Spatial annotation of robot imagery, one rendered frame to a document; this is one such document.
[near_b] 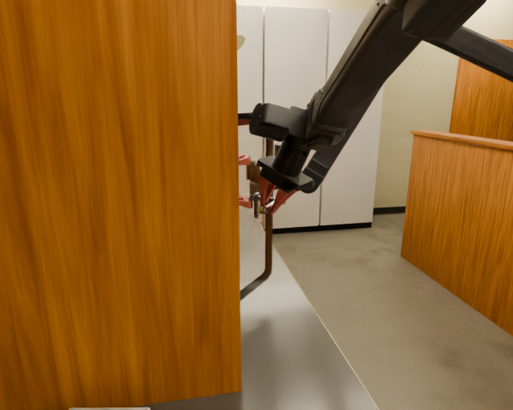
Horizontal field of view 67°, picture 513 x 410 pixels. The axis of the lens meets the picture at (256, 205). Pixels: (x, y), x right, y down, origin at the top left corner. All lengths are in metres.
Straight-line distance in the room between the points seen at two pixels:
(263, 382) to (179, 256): 0.29
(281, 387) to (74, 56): 0.59
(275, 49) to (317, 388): 3.41
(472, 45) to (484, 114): 4.49
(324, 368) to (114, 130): 0.55
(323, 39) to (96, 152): 3.57
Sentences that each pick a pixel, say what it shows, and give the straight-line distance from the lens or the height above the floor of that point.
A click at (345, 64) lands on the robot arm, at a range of 0.50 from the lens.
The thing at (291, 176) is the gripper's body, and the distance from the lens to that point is 0.75.
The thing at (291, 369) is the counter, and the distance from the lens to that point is 0.77.
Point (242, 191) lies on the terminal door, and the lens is 0.79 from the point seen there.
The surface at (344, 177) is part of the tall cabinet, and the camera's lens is 4.18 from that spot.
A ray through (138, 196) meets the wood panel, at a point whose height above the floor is 1.29.
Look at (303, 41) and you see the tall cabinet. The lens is 3.95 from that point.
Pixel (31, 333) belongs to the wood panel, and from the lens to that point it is 0.67.
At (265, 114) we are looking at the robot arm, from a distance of 0.68.
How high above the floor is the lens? 1.42
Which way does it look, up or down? 16 degrees down
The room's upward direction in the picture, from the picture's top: straight up
